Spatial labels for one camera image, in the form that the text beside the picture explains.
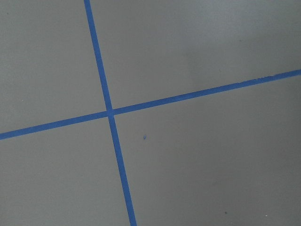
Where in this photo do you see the blue tape line left lengthwise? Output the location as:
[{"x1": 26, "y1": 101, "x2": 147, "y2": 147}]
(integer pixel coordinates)
[{"x1": 84, "y1": 0, "x2": 137, "y2": 226}]

